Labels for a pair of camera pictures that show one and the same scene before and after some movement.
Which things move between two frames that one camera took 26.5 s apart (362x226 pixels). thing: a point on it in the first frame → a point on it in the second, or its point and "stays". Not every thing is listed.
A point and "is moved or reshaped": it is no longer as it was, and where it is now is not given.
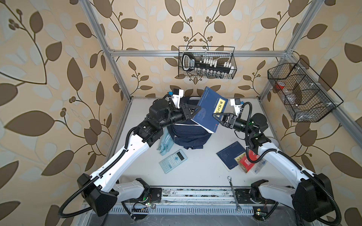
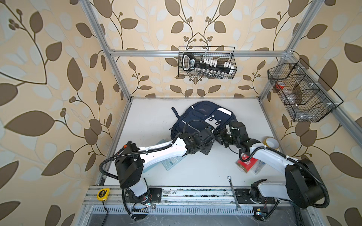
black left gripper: x=184 y=106 → x=209 y=147
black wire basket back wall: x=207 y=62 stays
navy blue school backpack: x=187 y=133 is moved or reshaped
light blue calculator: x=173 y=161 stays
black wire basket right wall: x=307 y=98 stays
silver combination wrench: x=238 y=207 stays
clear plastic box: x=258 y=165 stays
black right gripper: x=226 y=121 → x=220 y=137
